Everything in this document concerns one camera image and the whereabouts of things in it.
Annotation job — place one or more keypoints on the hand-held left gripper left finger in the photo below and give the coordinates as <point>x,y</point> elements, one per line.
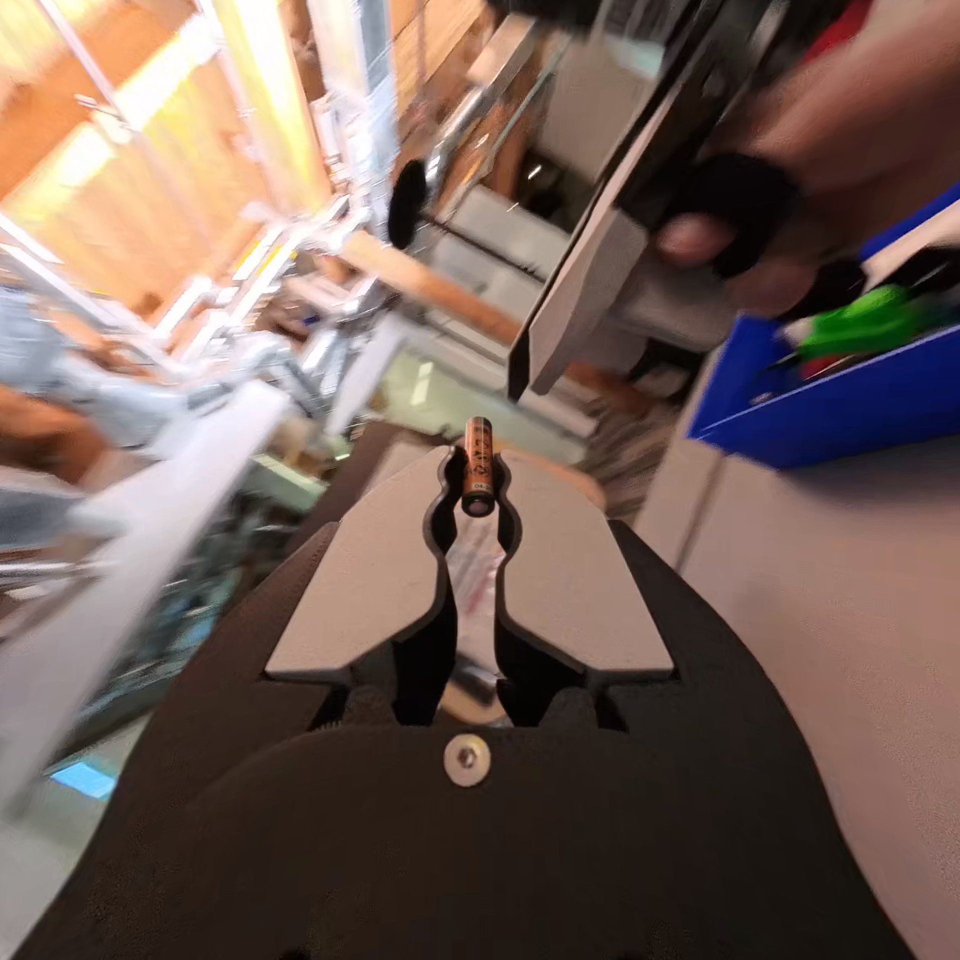
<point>360,592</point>

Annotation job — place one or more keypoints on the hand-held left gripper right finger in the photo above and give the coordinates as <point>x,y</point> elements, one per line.
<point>585,592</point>

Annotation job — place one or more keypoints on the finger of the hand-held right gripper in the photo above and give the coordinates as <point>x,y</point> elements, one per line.
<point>592,300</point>

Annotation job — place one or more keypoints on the orange battery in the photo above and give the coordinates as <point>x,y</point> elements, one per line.
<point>478,465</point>

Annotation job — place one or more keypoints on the blue plastic bin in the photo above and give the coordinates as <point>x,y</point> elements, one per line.
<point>840,405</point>

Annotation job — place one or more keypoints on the green toy brick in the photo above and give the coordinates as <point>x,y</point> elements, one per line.
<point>862,322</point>

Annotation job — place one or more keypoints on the person's right hand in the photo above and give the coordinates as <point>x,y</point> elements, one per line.
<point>862,112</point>

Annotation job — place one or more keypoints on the white tablet stand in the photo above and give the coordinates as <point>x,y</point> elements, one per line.
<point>472,705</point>

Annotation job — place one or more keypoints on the wooden pillar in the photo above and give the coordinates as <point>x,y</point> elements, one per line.
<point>420,281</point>

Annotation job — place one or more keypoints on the black floor lamp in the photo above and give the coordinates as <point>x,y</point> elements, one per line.
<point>407,202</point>

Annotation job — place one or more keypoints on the white tube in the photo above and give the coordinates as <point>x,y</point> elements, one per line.
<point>907,251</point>

